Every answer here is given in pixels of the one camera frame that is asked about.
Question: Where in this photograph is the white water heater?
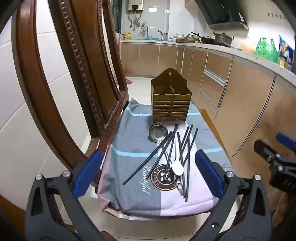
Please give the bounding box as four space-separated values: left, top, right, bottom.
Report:
127 0 144 11

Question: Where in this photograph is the pile of black chopsticks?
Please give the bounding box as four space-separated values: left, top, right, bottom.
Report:
122 124 199 202

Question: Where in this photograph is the white spoon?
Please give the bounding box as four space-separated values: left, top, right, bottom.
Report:
170 161 185 176

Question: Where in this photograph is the black wok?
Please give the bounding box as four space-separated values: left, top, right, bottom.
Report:
191 32 215 44

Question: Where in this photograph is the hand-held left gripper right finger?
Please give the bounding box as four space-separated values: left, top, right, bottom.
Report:
192 149 272 241

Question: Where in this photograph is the person's right forearm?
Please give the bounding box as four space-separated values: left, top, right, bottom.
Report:
272 191 296 230

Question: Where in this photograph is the speckled kitchen countertop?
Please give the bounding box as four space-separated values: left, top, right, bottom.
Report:
120 39 296 81

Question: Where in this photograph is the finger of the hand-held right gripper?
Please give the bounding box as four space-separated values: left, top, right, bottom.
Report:
254 139 282 167
276 132 296 154

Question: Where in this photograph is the plaid printed cloth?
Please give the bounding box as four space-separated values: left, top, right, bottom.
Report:
97 98 233 220

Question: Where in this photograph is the steel spoon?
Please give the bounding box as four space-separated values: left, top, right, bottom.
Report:
174 175 187 196

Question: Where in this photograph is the steel ladle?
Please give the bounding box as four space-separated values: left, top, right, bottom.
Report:
148 122 169 144

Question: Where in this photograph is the blue snack bag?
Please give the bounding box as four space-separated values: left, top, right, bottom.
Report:
277 34 295 67

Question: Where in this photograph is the green plastic bag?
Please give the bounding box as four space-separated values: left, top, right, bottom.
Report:
254 37 279 63

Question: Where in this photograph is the steel cooking pot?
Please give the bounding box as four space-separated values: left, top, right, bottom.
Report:
213 31 234 48

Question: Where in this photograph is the wall faucet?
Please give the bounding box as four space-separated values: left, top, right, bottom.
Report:
140 23 149 39

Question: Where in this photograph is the wooden utensil holder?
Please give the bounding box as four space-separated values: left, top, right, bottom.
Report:
151 68 192 123

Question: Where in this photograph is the carved wooden chair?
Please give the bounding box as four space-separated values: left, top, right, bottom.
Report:
0 0 234 241

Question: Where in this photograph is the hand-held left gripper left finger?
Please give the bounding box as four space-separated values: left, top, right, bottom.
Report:
25 151 103 241

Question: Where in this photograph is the black range hood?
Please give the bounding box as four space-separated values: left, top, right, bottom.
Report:
194 0 249 30

